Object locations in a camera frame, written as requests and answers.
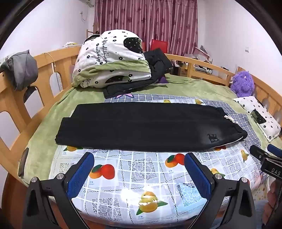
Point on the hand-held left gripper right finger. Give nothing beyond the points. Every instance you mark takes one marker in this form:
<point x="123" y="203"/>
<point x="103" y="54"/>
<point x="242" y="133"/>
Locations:
<point x="198" y="176"/>

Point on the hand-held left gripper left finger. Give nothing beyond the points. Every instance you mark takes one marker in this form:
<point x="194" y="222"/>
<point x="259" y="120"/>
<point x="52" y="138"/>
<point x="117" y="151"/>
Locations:
<point x="80" y="174"/>

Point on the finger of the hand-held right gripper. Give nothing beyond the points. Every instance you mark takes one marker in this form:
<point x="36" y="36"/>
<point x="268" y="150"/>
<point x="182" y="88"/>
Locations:
<point x="258" y="152"/>
<point x="275" y="150"/>

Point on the black pants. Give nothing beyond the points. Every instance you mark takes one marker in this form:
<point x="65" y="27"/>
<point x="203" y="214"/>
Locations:
<point x="143" y="127"/>

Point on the person's right hand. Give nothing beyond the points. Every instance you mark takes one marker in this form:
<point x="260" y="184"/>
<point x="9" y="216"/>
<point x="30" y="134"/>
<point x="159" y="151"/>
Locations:
<point x="272" y="198"/>

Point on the white floral pillow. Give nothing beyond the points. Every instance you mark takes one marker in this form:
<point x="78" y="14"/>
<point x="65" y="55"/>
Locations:
<point x="264" y="123"/>

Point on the fruit print checked plastic sheet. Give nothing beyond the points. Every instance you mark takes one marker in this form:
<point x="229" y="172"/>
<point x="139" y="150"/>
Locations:
<point x="132" y="171"/>

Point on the green bed sheet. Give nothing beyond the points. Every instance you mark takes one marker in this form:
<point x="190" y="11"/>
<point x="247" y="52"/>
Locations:
<point x="55" y="123"/>

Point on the black flat object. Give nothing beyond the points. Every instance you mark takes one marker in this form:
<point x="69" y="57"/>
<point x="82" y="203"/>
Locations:
<point x="23" y="161"/>

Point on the purple plush toy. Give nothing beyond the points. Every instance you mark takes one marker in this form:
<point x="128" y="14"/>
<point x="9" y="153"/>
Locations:
<point x="242" y="83"/>

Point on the purple cloth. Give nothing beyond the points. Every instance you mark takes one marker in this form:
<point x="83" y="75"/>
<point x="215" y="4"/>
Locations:
<point x="162" y="81"/>

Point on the grey garment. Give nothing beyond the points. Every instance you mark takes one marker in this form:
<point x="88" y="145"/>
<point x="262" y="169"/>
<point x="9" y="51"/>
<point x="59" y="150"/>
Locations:
<point x="22" y="68"/>

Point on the black jacket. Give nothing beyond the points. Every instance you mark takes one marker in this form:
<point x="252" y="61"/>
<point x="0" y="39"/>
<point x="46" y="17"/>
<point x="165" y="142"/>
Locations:
<point x="158" y="61"/>

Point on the folded white floral quilt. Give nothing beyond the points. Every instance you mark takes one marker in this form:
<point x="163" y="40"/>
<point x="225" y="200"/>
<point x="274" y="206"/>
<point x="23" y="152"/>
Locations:
<point x="110" y="50"/>

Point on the maroon curtain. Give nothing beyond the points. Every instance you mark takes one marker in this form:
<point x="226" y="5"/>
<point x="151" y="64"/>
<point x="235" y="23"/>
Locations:
<point x="154" y="19"/>

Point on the white air conditioner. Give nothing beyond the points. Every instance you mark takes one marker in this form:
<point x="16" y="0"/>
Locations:
<point x="87" y="2"/>

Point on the wooden bed frame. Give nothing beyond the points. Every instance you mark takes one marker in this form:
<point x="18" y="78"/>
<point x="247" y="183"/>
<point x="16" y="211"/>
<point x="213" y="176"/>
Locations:
<point x="63" y="59"/>

